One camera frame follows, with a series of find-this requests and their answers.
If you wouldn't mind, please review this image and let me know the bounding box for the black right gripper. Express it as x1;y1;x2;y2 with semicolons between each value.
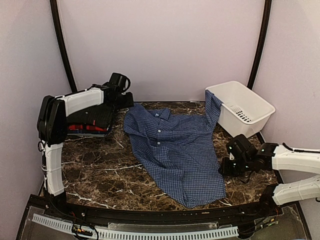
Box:
218;156;252;177

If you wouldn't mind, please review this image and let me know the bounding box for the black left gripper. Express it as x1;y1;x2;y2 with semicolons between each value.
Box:
111;92;135;110

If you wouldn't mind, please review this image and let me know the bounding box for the blue checked long sleeve shirt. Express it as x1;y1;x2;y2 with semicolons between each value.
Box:
123;90;226;208

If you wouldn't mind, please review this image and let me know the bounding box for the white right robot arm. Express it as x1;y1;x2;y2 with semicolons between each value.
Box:
219;134;320;217

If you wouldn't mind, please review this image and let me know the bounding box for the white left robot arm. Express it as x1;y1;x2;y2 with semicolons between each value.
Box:
37;84;134;197

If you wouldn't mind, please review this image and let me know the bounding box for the black striped folded shirt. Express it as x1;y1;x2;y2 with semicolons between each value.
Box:
67;104;115;128

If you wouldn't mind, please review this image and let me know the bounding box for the white plastic basket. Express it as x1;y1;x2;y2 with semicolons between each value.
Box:
206;81;276;138

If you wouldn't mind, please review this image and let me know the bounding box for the white slotted cable duct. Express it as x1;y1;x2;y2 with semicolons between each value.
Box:
31;213;239;240

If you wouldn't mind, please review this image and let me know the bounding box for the black front table rail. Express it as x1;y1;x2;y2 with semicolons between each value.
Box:
27;194;298;227

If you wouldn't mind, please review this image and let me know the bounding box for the black left frame post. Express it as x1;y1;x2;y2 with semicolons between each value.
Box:
49;0;78;93

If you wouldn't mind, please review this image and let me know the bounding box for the black frame post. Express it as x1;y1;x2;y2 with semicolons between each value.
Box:
49;0;78;93
247;0;272;90

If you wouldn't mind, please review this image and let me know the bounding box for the black right frame post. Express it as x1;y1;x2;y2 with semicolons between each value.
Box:
247;0;272;90

